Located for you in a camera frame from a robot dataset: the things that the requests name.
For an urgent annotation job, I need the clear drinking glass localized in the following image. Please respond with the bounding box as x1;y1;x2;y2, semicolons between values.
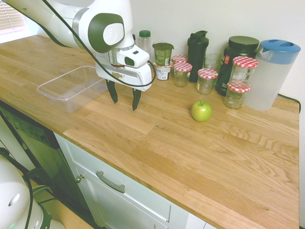
204;53;224;72

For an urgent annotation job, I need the plastic pitcher blue lid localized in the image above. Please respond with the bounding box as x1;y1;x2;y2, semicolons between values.
243;39;302;111

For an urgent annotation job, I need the black base cable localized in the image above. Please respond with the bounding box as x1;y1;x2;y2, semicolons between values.
0;147;55;229

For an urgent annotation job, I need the clear bottle green cap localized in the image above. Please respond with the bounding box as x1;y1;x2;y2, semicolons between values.
138;30;153;63

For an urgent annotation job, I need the white yogurt cup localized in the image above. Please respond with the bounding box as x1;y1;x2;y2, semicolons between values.
153;62;174;81

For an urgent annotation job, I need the black shaker bottle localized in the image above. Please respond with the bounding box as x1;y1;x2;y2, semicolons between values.
186;30;211;83

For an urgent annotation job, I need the green apple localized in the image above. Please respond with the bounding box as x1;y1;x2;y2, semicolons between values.
191;100;212;123

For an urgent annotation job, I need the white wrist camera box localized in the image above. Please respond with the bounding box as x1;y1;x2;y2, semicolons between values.
116;45;151;69

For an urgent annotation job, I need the black protein powder tub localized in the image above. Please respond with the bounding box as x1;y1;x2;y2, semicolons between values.
215;35;260;97

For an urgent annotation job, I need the tall glass jar checkered lid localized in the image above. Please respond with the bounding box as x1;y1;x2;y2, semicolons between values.
230;56;259;89

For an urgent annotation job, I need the green yogurt cup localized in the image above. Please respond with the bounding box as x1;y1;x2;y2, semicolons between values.
152;42;175;66

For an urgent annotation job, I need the metal drawer handle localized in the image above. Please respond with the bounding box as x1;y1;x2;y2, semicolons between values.
95;170;126;194

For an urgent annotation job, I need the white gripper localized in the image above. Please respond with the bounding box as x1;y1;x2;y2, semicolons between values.
95;51;153;112

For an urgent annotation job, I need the clear plastic container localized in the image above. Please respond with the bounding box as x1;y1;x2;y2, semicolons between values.
36;65;109;114

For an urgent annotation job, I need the white drawer front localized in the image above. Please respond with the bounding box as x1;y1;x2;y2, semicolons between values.
54;132;173;224

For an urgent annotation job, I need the window blind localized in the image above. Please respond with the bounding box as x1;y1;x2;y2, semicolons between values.
0;0;28;35

